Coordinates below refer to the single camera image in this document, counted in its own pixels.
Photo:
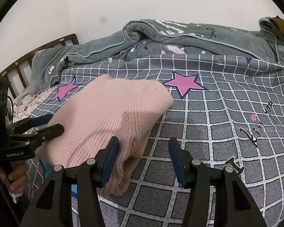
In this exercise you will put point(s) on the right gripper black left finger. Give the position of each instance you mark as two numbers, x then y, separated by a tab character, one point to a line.
99	168

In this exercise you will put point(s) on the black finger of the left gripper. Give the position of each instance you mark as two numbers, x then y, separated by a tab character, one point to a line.
39	137
25	124

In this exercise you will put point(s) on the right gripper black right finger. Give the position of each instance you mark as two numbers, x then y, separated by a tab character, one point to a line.
190	173

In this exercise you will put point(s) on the pink knit sweater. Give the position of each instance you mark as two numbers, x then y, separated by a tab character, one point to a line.
107	107

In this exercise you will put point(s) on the person's left hand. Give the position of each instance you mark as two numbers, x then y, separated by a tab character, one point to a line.
18	177

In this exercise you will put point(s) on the floral bed sheet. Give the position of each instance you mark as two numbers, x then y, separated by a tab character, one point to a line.
24	104

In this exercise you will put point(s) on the dark wooden headboard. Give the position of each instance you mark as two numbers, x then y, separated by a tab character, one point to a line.
18	72

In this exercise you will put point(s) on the grey checked star blanket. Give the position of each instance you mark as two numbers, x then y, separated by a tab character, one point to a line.
227	111

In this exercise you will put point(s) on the grey-green quilted duvet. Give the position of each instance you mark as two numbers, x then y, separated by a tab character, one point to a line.
146	37

